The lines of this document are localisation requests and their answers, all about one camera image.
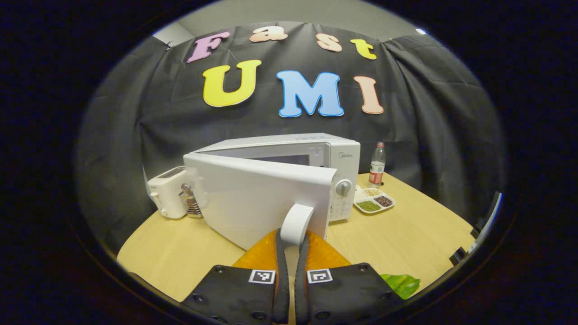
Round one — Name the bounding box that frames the toy food with green leaf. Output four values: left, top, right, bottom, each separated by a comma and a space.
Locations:
380, 273, 421, 300

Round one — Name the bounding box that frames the white divided dish of beans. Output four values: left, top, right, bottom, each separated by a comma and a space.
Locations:
353, 185, 396, 214

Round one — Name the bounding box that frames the clear bottle with red label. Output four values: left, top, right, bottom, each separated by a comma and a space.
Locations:
368, 142, 387, 188

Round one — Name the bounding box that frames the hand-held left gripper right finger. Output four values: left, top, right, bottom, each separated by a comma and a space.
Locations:
294, 231, 405, 325

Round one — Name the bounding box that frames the white microwave oven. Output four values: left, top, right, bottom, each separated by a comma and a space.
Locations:
183, 132, 362, 251

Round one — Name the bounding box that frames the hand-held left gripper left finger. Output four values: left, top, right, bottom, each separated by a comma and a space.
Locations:
181, 229, 289, 325

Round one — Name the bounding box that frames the white toaster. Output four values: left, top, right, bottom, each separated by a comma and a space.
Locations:
147, 166, 190, 220

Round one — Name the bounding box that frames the black backdrop cloth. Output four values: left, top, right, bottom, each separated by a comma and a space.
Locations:
77, 23, 506, 253

